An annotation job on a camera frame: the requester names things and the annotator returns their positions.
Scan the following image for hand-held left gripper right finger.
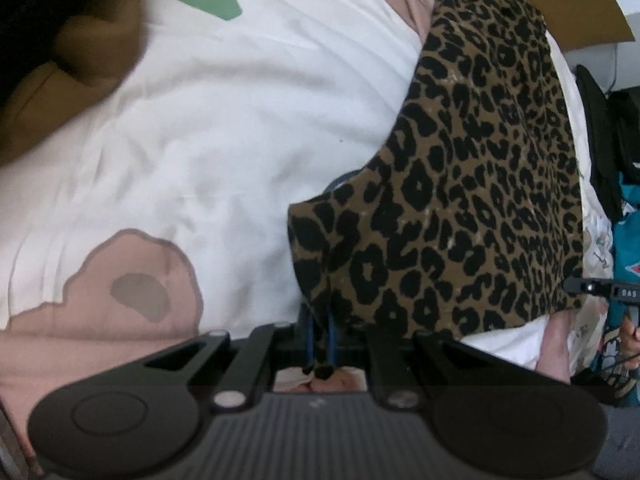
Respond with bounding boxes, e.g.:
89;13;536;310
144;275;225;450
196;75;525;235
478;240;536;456
324;311;501;409

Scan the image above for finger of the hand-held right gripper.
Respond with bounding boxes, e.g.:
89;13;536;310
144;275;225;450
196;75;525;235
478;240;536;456
562;275;640;306

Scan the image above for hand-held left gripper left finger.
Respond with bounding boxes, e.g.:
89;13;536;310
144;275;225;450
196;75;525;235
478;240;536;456
145;310;321;411

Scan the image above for leopard print garment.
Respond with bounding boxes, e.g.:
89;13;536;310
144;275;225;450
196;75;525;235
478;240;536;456
286;0;586;341

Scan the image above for black folded clothes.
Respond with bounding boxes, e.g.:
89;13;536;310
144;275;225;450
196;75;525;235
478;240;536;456
575;64;623;223

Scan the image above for person's right hand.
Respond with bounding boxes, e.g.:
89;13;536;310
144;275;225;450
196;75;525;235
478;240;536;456
620;310;640;358

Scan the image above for teal printed cloth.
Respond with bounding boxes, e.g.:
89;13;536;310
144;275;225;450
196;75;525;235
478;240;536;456
587;170;640;391

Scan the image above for person's right leg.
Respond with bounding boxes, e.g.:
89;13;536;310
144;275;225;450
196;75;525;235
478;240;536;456
592;400;640;480

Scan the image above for black bag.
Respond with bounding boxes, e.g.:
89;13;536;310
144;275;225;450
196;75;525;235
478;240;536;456
605;87;640;171

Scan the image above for white bear-print blanket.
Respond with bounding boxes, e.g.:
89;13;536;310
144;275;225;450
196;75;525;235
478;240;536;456
0;0;616;466

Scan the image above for brown cardboard sheet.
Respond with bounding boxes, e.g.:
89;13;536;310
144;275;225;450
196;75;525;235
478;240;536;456
475;0;636;53

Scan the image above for black and brown garment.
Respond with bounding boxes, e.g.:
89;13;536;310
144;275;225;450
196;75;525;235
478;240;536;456
0;0;151;168

